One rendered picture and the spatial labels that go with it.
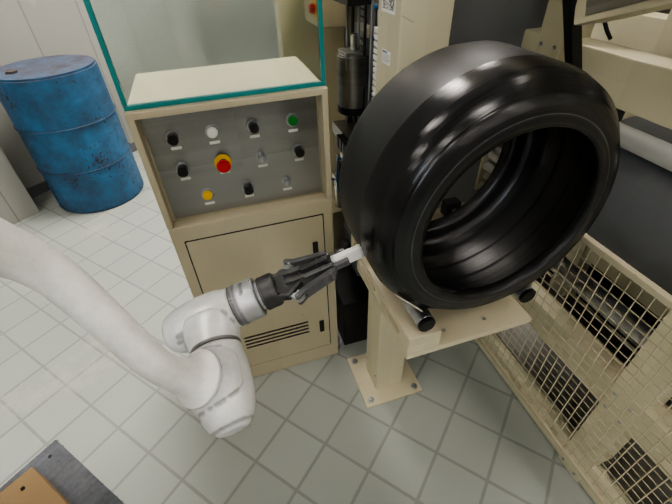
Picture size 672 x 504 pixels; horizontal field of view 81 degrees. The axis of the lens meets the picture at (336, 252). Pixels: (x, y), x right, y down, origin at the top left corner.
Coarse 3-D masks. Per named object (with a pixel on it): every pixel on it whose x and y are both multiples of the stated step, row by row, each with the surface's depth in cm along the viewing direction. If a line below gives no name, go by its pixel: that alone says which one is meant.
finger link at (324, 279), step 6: (330, 270) 81; (318, 276) 81; (324, 276) 81; (312, 282) 80; (318, 282) 80; (324, 282) 81; (330, 282) 82; (306, 288) 80; (312, 288) 80; (318, 288) 81; (300, 294) 79; (306, 294) 81; (312, 294) 81
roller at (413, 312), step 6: (402, 300) 98; (408, 306) 95; (408, 312) 95; (414, 312) 93; (420, 312) 92; (426, 312) 92; (414, 318) 93; (420, 318) 91; (426, 318) 90; (432, 318) 91; (420, 324) 91; (426, 324) 91; (432, 324) 92; (420, 330) 92; (426, 330) 92
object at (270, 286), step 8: (280, 272) 85; (296, 272) 84; (256, 280) 82; (264, 280) 81; (272, 280) 81; (280, 280) 84; (264, 288) 80; (272, 288) 80; (280, 288) 82; (288, 288) 81; (296, 288) 81; (264, 296) 80; (272, 296) 80; (280, 296) 81; (288, 296) 81; (264, 304) 81; (272, 304) 81; (280, 304) 82
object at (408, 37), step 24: (408, 0) 82; (432, 0) 83; (384, 24) 91; (408, 24) 85; (432, 24) 86; (384, 48) 94; (408, 48) 88; (432, 48) 90; (384, 72) 97; (384, 336) 154; (384, 360) 164; (384, 384) 176
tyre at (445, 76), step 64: (448, 64) 69; (512, 64) 63; (384, 128) 71; (448, 128) 62; (512, 128) 62; (576, 128) 66; (384, 192) 68; (512, 192) 107; (576, 192) 91; (384, 256) 75; (448, 256) 109; (512, 256) 102
